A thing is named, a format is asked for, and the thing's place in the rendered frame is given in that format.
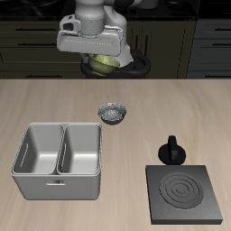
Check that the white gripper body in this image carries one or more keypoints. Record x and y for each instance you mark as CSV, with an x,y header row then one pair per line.
x,y
90,45

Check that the dark grey stove plate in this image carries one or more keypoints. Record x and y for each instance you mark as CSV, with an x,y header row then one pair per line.
x,y
180,192

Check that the green bowl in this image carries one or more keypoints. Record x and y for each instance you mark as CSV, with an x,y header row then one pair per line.
x,y
103,65

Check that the grey speckled bowl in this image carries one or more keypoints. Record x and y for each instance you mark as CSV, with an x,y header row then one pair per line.
x,y
112,113

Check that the dark kitchen cupboards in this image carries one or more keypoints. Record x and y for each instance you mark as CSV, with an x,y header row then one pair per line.
x,y
27,54

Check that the round black stove knob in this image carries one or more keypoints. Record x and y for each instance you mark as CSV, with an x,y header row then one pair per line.
x,y
172,153

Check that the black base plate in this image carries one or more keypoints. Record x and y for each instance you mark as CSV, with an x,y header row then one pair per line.
x,y
141,66

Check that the white two-bin basket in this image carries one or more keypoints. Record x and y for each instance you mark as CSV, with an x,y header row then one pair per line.
x,y
60,183

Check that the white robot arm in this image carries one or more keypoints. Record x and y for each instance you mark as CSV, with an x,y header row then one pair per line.
x,y
91,18

